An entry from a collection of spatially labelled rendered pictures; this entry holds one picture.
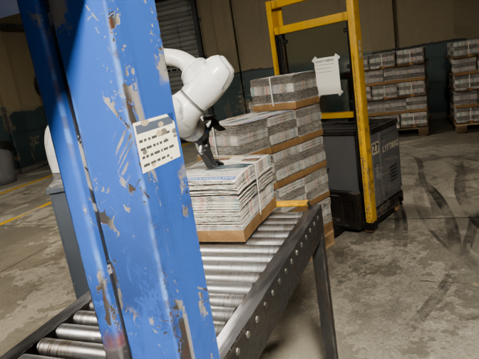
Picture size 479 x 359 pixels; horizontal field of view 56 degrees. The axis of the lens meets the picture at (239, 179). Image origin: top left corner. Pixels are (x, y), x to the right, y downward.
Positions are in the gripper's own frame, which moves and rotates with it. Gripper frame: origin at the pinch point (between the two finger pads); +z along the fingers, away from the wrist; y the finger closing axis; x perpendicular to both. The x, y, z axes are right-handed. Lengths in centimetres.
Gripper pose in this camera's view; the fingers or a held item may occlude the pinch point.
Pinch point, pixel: (219, 146)
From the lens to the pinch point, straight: 173.0
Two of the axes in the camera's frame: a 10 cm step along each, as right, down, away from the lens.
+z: 4.0, 2.1, 8.9
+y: -0.3, 9.8, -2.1
